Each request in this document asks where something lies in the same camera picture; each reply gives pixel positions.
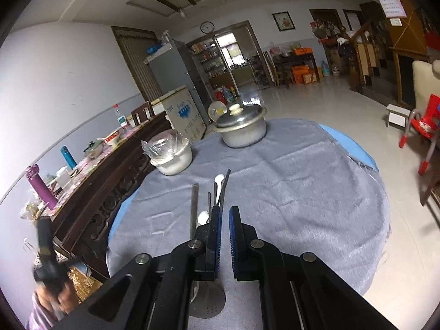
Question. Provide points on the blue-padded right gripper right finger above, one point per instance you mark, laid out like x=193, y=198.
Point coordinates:
x=297, y=292

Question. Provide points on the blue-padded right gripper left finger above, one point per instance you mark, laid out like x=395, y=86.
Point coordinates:
x=153, y=292

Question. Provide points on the dark metal utensil cup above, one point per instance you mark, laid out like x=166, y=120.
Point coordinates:
x=207, y=301

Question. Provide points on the white plastic spoon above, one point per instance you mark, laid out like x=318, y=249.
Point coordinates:
x=203, y=218
x=219, y=179

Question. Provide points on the dark chopstick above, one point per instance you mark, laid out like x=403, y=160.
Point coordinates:
x=194, y=210
x=223, y=189

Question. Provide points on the person left hand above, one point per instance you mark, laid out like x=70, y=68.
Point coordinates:
x=66, y=301

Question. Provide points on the dark wooden sideboard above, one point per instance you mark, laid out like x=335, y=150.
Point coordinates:
x=82, y=224

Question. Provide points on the purple thermos bottle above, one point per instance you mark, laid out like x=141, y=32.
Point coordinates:
x=39, y=186

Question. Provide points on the grey felt table cloth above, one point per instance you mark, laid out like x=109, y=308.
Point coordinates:
x=298, y=187

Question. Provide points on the teal thermos bottle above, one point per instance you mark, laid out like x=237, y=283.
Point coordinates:
x=68, y=157

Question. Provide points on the white bowl with plastic bag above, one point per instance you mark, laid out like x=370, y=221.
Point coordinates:
x=169, y=151

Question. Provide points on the blue round table cover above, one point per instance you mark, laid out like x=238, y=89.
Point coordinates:
x=355, y=151

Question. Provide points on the clear water bottle red cap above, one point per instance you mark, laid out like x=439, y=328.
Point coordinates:
x=121, y=118

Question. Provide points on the aluminium pot with lid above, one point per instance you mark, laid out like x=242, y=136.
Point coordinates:
x=242, y=125

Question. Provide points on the white chest freezer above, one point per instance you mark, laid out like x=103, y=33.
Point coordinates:
x=182, y=113

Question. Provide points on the white step stool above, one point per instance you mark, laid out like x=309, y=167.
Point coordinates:
x=397, y=115

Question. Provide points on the red child chair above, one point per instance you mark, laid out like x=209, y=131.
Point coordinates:
x=427, y=125

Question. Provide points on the grey refrigerator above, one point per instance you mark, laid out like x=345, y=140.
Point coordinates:
x=173, y=66

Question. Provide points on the beige sofa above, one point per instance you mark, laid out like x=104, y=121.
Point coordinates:
x=426, y=81

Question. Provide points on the framed wall picture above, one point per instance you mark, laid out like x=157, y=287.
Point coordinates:
x=283, y=21

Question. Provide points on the round wall clock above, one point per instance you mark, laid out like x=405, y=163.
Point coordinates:
x=207, y=27

